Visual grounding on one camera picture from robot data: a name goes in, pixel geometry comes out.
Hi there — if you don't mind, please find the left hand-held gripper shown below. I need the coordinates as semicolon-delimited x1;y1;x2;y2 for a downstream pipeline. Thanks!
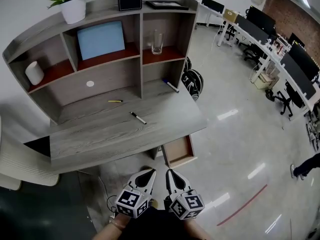
114;168;158;219

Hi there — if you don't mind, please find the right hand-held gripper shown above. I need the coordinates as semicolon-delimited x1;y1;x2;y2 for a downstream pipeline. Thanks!
163;168;206;221

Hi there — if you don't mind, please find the wooden drawer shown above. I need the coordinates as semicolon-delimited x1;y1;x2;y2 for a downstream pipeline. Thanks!
161;135;198;169

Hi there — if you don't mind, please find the black and white marker pen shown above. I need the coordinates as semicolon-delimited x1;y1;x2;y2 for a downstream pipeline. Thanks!
130;111;148;125

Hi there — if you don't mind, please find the blue capped marker pen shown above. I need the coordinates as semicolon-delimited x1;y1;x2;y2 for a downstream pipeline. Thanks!
161;78;180;93

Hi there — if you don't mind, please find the person's left forearm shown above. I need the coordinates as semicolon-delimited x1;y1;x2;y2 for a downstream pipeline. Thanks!
92;212;131;240

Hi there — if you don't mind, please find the person's right forearm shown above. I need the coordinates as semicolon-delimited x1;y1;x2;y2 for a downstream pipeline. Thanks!
184;217;213;240

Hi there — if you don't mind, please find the grey wooden desk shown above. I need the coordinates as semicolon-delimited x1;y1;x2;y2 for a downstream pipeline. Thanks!
48;78;209;175

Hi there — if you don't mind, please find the grey wooden desk hutch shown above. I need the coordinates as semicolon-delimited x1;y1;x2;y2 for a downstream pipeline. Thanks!
2;0;200;125

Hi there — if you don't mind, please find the black office chair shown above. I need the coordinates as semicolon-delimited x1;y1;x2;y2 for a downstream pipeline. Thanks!
243;42;263;62
264;81;305;117

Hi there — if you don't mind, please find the long white office desk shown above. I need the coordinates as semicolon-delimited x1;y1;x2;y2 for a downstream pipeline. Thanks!
199;2;320;121

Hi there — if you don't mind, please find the black desk divider panel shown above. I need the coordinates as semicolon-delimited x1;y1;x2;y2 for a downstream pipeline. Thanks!
234;13;270;46
279;52;317;101

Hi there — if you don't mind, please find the black desk screen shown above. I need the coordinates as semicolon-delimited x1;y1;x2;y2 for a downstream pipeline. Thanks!
201;0;225;15

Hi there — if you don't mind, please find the person's black clothing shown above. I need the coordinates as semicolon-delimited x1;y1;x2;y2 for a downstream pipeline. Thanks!
119;206;198;240

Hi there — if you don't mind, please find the white ribbed chair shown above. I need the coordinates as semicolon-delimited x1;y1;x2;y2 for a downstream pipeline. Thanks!
0;116;61;191

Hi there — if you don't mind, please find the black helmets pile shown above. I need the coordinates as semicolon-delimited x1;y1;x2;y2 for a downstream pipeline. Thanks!
181;68;205;102

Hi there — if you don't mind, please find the beige storage box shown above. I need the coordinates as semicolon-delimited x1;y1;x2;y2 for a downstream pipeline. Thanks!
253;71;280;90

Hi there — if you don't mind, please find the clear drinking glass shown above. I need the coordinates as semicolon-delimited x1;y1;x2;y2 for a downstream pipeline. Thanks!
151;29;165;56

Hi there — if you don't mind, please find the white cylinder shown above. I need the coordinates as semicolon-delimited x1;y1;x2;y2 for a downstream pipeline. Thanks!
24;60;45;86

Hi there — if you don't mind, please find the light blue board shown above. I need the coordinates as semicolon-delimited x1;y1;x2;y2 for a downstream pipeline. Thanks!
76;20;126;61

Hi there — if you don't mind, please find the cardboard box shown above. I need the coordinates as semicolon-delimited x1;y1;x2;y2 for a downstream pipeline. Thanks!
223;8;237;22

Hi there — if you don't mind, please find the black computer monitor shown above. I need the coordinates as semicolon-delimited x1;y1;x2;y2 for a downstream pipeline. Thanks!
246;5;277;36

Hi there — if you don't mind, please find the green plant in white pot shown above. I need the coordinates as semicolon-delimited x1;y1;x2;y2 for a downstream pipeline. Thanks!
44;0;105;25

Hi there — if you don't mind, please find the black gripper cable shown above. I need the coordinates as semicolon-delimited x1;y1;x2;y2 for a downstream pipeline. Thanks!
106;195;118;214

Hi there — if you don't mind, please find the thin wrist bracelet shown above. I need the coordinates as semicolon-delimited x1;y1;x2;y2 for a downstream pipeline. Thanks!
109;218;126;231

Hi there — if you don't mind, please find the white floor cable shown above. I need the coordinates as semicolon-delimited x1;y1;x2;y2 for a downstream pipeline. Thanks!
98;175;109;204

